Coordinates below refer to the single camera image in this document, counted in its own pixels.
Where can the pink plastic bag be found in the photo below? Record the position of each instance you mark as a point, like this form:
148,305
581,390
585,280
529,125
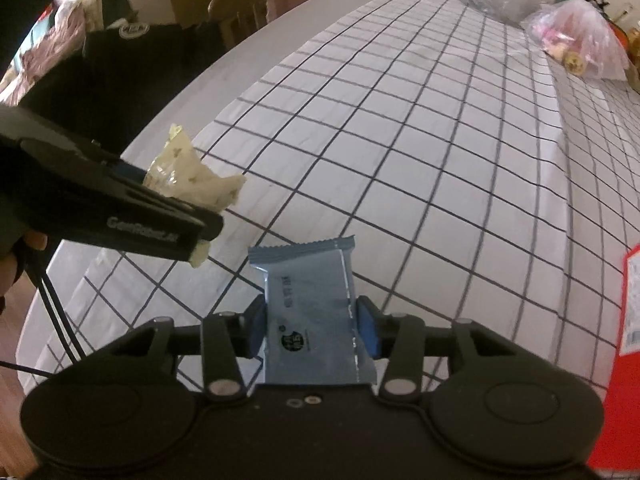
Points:
575,35

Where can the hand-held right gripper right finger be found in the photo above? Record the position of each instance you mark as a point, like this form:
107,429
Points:
370,327

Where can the person's left hand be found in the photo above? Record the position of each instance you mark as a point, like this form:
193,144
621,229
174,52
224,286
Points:
35,244

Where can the red cardboard box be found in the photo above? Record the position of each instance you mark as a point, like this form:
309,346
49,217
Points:
625,410

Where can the pink patterned cloth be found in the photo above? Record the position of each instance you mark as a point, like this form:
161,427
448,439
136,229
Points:
50,45

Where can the cream snack packet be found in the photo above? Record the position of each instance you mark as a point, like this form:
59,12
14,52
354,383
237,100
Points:
190,180

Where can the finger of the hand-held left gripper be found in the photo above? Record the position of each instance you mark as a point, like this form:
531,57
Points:
200,220
131,174

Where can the blue snack packet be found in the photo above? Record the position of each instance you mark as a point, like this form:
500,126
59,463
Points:
310,310

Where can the checked white tablecloth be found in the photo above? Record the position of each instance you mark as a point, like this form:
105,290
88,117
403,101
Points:
400,160

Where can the black jacket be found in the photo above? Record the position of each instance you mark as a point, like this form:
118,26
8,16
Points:
125,85

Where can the wooden chair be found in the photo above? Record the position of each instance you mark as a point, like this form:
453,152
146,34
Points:
240,15

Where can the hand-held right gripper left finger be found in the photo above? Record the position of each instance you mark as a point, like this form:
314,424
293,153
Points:
256,330

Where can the olive cloth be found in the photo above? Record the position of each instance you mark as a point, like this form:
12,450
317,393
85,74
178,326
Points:
105,0

